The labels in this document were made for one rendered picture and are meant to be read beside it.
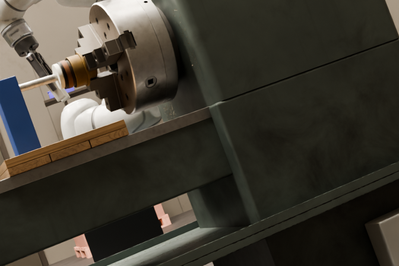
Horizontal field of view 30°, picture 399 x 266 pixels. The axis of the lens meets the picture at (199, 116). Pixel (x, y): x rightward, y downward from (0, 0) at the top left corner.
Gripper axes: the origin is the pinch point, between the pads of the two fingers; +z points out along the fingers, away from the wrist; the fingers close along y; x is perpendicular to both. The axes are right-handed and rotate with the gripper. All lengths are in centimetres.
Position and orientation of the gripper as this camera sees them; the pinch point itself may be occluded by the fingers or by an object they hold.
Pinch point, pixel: (59, 91)
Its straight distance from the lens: 246.6
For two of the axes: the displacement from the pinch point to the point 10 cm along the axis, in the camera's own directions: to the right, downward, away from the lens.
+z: 5.8, 8.1, -0.5
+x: 8.1, -5.8, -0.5
